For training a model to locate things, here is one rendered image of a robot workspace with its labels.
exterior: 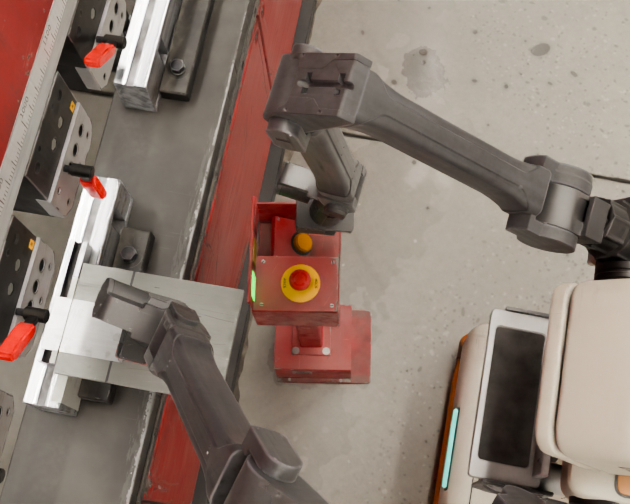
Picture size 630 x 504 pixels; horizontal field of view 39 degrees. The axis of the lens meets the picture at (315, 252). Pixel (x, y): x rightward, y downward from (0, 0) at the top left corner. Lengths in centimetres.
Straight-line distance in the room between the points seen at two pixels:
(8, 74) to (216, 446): 49
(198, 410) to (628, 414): 45
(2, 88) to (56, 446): 68
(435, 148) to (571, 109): 168
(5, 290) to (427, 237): 154
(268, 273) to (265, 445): 84
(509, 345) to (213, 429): 58
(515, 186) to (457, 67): 161
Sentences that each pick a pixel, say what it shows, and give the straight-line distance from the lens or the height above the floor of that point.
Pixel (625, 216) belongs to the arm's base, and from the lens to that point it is 123.
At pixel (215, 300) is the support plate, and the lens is 140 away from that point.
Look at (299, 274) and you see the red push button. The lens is 160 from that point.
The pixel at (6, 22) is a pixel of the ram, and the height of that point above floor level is 149.
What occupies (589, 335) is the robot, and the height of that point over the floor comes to 134.
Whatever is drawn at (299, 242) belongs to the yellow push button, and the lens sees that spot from 169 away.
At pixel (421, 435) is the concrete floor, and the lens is 236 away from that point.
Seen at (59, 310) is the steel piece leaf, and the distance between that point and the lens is 145.
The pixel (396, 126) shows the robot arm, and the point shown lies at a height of 143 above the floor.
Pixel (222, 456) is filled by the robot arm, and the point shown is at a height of 149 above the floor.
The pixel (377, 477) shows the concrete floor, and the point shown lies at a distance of 234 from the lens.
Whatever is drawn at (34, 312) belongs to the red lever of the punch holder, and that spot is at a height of 126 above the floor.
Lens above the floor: 234
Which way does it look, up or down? 72 degrees down
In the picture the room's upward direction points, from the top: 7 degrees counter-clockwise
